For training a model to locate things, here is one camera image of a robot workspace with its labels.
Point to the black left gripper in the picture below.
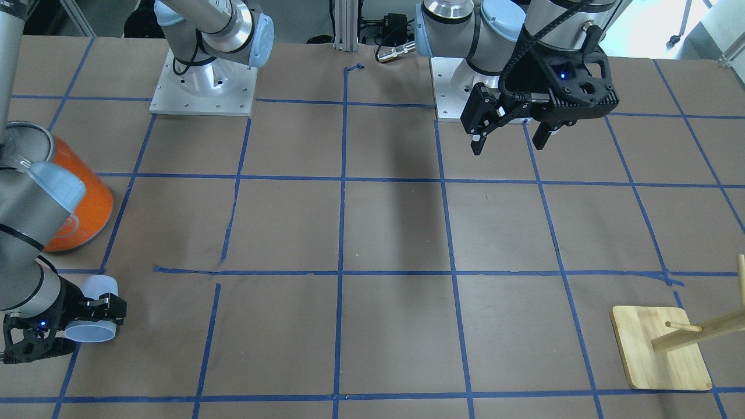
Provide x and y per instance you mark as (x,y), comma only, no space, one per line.
(532,75)

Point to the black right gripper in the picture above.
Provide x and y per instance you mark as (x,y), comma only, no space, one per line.
(66,299)

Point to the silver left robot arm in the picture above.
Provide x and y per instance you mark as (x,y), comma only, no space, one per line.
(493,35)

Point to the wooden cup rack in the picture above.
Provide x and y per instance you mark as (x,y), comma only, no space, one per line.
(659,346)

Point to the black power adapter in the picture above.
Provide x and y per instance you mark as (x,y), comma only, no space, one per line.
(394,28)

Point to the orange tin can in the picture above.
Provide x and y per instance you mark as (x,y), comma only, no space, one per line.
(50,197)

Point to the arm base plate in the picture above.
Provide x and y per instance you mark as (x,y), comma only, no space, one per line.
(219,88)
(452,80)

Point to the silver cable connector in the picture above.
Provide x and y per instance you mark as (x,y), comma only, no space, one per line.
(395,53)

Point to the aluminium frame post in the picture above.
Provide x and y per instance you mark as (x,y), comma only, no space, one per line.
(345,17)

